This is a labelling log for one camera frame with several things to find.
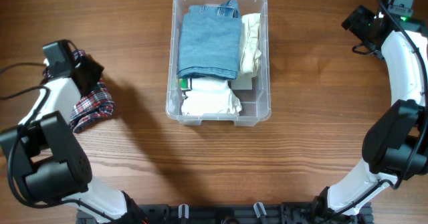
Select red plaid shirt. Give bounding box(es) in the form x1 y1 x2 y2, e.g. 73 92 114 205
41 49 116 134

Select white shirt with green print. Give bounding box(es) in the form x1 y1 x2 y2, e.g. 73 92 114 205
180 77 242 116

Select cream white garment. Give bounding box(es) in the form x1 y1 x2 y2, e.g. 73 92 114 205
238 13 261 79

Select blue denim jeans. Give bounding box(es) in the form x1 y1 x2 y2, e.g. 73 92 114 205
177 0 241 80

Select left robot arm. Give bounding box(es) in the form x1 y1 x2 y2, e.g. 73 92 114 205
1 39 148 223

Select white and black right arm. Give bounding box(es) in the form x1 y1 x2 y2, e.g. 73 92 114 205
310 5 427 223

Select clear plastic storage container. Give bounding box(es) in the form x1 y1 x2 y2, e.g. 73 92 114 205
165 0 272 126

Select white label in container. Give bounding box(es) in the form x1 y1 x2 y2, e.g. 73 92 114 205
231 78 253 90

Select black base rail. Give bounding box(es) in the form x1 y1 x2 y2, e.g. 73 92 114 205
76 202 374 224

